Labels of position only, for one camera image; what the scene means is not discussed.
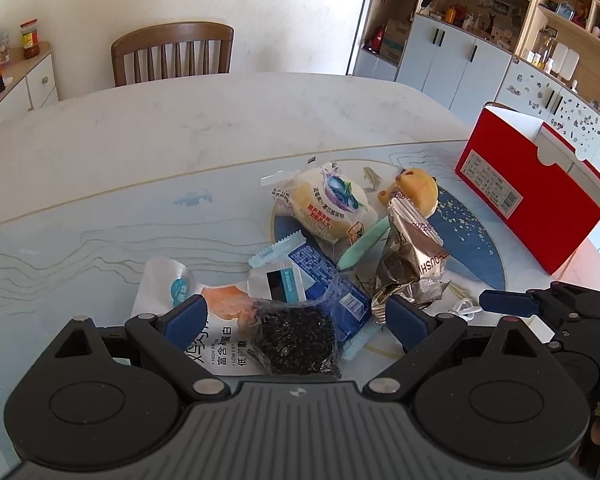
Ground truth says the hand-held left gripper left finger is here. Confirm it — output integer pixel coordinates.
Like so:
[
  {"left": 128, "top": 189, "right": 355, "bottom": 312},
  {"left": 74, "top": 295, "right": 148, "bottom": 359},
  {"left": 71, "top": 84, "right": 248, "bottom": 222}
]
[{"left": 55, "top": 294, "right": 231, "bottom": 402}]

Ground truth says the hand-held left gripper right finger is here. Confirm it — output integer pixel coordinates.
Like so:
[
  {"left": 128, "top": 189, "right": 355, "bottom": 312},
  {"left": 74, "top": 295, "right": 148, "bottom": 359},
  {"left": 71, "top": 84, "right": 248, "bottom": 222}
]
[{"left": 362, "top": 296, "right": 551, "bottom": 402}]

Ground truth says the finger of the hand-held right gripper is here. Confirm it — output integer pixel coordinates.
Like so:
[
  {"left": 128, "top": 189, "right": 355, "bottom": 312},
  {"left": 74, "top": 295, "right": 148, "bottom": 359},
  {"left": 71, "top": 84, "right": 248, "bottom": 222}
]
[{"left": 480, "top": 282, "right": 600, "bottom": 321}]

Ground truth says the white cable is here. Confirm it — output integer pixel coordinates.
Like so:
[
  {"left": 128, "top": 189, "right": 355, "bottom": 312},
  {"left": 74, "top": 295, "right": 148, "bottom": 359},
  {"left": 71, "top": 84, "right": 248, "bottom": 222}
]
[{"left": 430, "top": 297, "right": 483, "bottom": 321}]

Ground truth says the white chicken breast packet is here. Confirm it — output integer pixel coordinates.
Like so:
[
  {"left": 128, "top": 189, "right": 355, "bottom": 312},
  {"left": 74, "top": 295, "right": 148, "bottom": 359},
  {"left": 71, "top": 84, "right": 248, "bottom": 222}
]
[{"left": 130, "top": 256, "right": 266, "bottom": 376}]

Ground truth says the silver foil bag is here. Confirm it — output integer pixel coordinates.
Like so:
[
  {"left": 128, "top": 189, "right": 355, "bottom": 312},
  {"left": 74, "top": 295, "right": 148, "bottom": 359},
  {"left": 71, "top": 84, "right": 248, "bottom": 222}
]
[{"left": 371, "top": 197, "right": 452, "bottom": 318}]

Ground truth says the blue snack packet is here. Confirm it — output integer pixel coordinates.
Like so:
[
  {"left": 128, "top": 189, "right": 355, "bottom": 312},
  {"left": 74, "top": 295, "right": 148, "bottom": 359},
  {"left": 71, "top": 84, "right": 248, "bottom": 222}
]
[{"left": 288, "top": 242, "right": 376, "bottom": 361}]

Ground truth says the mint green plastic stick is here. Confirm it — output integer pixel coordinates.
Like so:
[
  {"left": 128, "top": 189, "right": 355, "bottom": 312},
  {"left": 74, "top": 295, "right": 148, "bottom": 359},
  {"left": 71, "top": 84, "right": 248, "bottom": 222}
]
[{"left": 337, "top": 215, "right": 392, "bottom": 270}]

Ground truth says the blue small packet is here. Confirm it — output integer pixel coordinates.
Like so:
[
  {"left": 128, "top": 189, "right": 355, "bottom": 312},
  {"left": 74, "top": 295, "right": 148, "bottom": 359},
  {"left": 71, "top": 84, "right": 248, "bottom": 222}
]
[{"left": 246, "top": 264, "right": 308, "bottom": 303}]

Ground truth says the clear bag of black seeds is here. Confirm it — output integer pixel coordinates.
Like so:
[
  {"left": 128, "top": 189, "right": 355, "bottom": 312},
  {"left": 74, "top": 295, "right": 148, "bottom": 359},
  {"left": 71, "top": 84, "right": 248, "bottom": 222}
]
[{"left": 250, "top": 299, "right": 342, "bottom": 378}]

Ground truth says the red cardboard box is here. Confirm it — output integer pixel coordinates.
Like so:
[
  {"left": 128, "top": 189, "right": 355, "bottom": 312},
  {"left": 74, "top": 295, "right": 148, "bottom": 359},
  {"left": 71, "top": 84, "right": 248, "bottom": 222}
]
[{"left": 455, "top": 102, "right": 600, "bottom": 276}]

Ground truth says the yellow plush toy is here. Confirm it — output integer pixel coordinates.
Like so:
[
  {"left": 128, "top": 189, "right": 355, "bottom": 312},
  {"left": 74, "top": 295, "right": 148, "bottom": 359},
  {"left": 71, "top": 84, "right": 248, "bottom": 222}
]
[{"left": 377, "top": 167, "right": 439, "bottom": 220}]

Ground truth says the clear bread packet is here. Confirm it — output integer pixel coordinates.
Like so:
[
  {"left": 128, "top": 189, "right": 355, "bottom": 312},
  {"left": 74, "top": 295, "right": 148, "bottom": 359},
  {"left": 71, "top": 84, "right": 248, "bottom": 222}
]
[{"left": 260, "top": 161, "right": 381, "bottom": 243}]

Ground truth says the light blue small wrapper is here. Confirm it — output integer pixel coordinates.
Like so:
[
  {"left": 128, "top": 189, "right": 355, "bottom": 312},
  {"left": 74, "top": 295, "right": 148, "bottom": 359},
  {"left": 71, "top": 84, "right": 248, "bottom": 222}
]
[{"left": 248, "top": 232, "right": 306, "bottom": 268}]

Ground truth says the white sideboard cabinet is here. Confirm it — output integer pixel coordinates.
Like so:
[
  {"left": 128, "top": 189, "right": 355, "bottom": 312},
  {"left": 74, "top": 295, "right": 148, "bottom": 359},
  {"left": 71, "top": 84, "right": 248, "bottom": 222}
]
[{"left": 0, "top": 42, "right": 60, "bottom": 128}]

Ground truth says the brown cardboard carton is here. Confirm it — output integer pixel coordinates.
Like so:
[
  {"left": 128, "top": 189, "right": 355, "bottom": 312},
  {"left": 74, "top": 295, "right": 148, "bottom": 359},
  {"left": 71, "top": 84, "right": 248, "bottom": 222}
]
[{"left": 380, "top": 20, "right": 411, "bottom": 63}]

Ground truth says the wooden chair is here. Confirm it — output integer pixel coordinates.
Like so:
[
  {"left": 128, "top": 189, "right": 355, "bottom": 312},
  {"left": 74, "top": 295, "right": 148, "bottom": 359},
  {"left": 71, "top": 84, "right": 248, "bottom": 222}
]
[{"left": 111, "top": 21, "right": 235, "bottom": 88}]

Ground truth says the red lidded sauce jar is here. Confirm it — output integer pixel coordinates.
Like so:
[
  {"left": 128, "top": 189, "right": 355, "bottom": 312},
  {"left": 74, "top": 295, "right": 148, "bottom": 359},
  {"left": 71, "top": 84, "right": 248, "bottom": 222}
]
[{"left": 20, "top": 19, "right": 40, "bottom": 60}]

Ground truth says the white wall cabinet unit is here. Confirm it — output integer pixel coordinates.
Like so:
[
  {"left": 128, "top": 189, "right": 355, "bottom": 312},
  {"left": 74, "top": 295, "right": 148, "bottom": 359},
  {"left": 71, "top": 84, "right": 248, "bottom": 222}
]
[{"left": 352, "top": 0, "right": 600, "bottom": 176}]

